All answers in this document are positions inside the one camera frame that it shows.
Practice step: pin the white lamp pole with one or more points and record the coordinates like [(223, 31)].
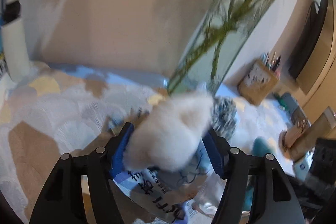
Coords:
[(15, 50)]

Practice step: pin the green fabric pouch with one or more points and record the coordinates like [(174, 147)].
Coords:
[(262, 145)]

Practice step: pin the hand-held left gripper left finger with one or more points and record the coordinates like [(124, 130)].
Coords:
[(122, 150)]

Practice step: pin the wooden pen holder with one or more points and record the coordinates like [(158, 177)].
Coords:
[(257, 85)]

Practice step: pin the white plush toy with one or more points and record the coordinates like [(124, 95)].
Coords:
[(168, 134)]

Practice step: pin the black monitor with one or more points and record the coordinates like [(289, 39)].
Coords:
[(307, 43)]

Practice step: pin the fan pattern tablecloth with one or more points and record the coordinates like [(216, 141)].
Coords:
[(52, 108)]

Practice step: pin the checkered scrunchie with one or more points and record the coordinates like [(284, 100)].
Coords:
[(223, 116)]

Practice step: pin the glass vase with green stems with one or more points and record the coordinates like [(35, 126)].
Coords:
[(225, 27)]

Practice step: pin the bunch of pens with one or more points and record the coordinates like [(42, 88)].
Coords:
[(273, 62)]

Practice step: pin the beige thermos bottle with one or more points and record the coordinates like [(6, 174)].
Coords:
[(317, 132)]

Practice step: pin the blue white tissue pack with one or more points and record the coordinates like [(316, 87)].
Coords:
[(302, 167)]

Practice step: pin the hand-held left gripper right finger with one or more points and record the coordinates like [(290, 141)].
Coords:
[(214, 158)]

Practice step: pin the brown leather pouch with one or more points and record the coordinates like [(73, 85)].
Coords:
[(288, 137)]

